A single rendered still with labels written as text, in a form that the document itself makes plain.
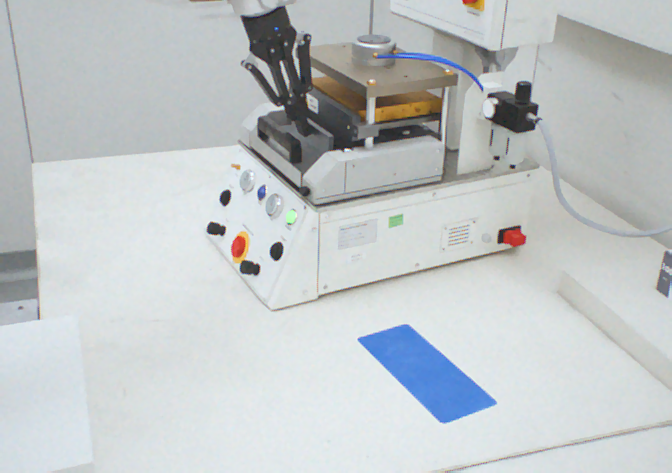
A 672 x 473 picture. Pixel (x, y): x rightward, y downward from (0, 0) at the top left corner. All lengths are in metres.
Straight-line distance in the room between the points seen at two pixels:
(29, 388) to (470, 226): 0.79
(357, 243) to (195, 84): 1.62
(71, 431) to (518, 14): 0.93
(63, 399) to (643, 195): 1.19
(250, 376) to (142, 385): 0.15
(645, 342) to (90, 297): 0.89
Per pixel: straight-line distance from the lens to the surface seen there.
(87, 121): 2.92
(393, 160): 1.38
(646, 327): 1.38
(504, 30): 1.43
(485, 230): 1.55
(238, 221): 1.53
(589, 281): 1.48
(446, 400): 1.22
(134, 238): 1.65
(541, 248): 1.66
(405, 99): 1.45
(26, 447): 1.15
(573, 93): 1.98
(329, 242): 1.37
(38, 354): 1.31
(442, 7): 1.53
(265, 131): 1.47
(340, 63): 1.47
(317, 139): 1.45
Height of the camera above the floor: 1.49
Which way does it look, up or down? 26 degrees down
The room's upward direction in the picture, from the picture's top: 2 degrees clockwise
